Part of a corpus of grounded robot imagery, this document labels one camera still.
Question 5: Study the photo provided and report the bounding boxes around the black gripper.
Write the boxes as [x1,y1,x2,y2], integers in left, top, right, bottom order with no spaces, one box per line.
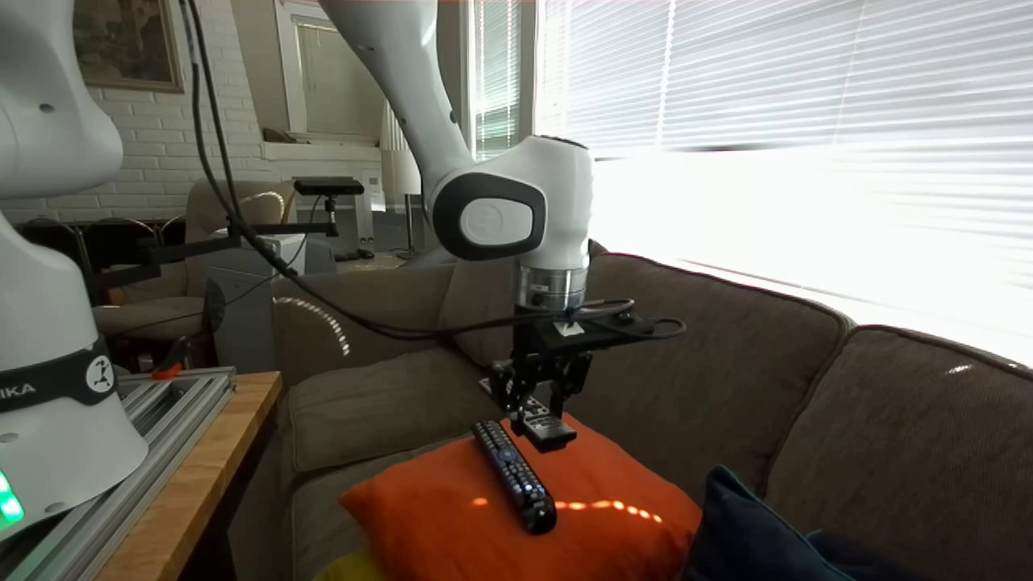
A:
[487,344,596,451]

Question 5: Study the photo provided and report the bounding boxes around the long black remote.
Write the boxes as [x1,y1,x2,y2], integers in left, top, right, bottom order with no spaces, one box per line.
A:
[471,415,546,509]

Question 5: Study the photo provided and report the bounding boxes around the small black remote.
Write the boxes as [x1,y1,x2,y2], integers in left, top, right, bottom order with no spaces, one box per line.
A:
[516,488,561,540]

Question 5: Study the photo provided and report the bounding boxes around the orange pillow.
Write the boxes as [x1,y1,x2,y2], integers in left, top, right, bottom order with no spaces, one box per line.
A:
[337,410,704,581]

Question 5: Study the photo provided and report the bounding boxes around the taupe fabric sofa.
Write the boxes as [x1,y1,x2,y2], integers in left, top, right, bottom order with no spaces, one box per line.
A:
[225,249,1033,581]

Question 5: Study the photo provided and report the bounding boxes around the navy blue pillow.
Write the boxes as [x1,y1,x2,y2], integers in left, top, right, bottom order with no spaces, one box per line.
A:
[685,465,931,581]

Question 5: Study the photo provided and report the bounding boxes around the yellow pillow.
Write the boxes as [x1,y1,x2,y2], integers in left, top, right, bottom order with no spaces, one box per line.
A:
[316,545,374,581]

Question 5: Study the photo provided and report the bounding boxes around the wooden table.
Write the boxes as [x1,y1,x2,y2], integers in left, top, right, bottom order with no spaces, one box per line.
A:
[102,369,286,581]

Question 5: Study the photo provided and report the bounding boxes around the beige armchair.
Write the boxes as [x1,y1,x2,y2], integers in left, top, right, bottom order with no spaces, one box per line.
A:
[184,177,297,268]

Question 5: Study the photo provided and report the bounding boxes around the white window blinds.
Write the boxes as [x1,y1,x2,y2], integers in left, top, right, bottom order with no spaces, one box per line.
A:
[535,0,1033,369]

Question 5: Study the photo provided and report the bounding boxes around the black stereo camera on stand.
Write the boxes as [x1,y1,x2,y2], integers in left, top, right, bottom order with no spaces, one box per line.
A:
[221,174,367,241]

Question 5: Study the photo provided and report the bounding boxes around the aluminium rail frame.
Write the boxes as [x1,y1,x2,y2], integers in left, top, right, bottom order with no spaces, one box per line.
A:
[0,369,238,581]

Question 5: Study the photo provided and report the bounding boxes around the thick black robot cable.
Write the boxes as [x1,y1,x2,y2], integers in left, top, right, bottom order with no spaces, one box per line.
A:
[176,0,690,343]

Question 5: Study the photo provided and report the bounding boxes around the framed wall picture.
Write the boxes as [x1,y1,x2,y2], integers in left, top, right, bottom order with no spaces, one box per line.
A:
[71,0,187,93]

